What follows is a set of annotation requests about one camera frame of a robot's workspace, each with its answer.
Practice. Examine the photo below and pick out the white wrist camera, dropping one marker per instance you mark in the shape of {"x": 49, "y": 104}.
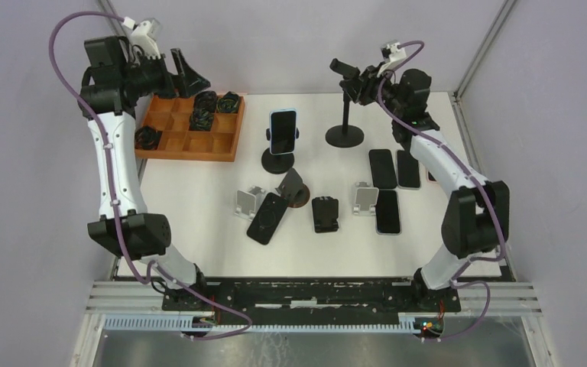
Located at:
{"x": 394, "y": 54}
{"x": 144, "y": 34}

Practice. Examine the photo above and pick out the blue case smartphone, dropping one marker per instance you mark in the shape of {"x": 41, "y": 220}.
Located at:
{"x": 283, "y": 131}

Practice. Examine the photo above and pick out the round wooden base stand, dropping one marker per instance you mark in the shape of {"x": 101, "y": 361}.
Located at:
{"x": 293, "y": 189}

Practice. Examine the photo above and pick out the black folding phone stand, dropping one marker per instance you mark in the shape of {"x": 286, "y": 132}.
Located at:
{"x": 325, "y": 214}

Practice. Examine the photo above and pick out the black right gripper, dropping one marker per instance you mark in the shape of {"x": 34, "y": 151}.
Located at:
{"x": 369, "y": 81}

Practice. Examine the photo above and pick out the orange wooden organizer tray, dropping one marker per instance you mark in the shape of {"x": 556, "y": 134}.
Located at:
{"x": 178, "y": 141}

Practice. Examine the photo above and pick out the silver edge smartphone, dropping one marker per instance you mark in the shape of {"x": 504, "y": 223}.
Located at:
{"x": 387, "y": 212}

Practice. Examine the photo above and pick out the silver stand left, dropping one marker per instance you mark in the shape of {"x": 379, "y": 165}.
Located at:
{"x": 247, "y": 202}

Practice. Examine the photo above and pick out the black cable bundle corner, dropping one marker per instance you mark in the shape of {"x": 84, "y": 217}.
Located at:
{"x": 147, "y": 138}

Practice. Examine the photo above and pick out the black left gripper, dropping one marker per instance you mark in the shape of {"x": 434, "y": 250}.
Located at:
{"x": 186, "y": 83}

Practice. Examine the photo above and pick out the pink case smartphone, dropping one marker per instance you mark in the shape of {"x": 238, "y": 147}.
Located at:
{"x": 431, "y": 178}

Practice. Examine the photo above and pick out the white slotted cable duct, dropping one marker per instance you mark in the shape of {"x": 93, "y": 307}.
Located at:
{"x": 192, "y": 324}

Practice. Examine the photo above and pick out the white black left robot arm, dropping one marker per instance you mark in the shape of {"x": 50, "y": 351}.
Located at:
{"x": 110, "y": 89}

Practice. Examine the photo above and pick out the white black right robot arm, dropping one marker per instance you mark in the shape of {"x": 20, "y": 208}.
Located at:
{"x": 476, "y": 222}

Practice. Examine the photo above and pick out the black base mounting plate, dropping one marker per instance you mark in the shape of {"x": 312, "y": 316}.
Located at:
{"x": 313, "y": 301}

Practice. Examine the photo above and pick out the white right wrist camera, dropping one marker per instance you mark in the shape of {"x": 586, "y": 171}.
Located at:
{"x": 394, "y": 54}

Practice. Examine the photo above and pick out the silver metal phone stand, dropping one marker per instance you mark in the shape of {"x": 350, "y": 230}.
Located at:
{"x": 364, "y": 199}

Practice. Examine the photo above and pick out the black round clamp stand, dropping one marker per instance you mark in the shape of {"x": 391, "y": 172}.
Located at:
{"x": 277, "y": 163}

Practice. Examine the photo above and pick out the black round tall stand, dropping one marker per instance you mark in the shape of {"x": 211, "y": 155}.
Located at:
{"x": 344, "y": 135}

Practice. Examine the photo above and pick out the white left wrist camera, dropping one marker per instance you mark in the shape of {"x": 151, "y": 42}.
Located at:
{"x": 144, "y": 34}

